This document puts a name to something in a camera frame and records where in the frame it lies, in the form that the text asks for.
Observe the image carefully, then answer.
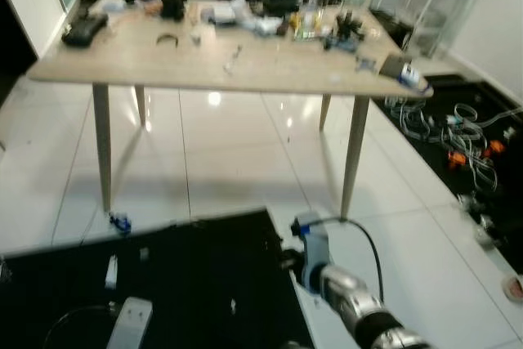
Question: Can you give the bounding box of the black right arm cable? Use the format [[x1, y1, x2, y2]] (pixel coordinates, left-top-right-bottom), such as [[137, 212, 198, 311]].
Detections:
[[325, 217, 386, 302]]

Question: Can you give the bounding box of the grey box with blue label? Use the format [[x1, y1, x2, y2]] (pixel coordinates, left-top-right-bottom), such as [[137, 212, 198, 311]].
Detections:
[[379, 54, 431, 94]]

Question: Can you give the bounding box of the black pouch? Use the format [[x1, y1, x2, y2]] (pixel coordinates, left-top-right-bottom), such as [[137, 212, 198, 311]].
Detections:
[[61, 12, 110, 47]]

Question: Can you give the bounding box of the tangle of white cables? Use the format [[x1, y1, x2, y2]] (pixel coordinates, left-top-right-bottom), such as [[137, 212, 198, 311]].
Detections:
[[382, 94, 512, 196]]

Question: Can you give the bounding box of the black bulky device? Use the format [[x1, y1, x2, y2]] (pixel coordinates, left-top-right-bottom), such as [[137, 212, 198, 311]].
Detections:
[[159, 0, 188, 22]]

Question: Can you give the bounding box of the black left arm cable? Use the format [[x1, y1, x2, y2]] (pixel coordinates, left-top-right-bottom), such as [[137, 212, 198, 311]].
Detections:
[[41, 304, 115, 349]]

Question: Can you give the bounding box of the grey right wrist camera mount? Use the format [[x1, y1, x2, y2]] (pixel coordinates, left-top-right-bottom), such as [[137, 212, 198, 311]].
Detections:
[[292, 212, 333, 294]]

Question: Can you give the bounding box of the black floor mat with cables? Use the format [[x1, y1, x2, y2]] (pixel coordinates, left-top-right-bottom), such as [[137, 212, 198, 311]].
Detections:
[[372, 75, 523, 275]]

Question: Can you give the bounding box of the small blue floor object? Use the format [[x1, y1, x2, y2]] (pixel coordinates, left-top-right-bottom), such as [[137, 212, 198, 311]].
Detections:
[[110, 213, 132, 235]]

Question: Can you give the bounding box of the light wooden table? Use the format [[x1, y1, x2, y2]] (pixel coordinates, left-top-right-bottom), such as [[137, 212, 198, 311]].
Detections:
[[27, 0, 434, 221]]

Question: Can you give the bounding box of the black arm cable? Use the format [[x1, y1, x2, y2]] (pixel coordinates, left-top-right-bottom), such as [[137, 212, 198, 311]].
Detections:
[[325, 217, 386, 302], [41, 304, 115, 349]]

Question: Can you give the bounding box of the round white floor disc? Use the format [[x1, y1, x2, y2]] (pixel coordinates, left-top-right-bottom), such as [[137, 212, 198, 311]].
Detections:
[[501, 276, 523, 302]]

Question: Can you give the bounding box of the orange connector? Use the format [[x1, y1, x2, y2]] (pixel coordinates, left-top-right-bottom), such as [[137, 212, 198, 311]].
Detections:
[[445, 150, 468, 170], [486, 141, 507, 159]]

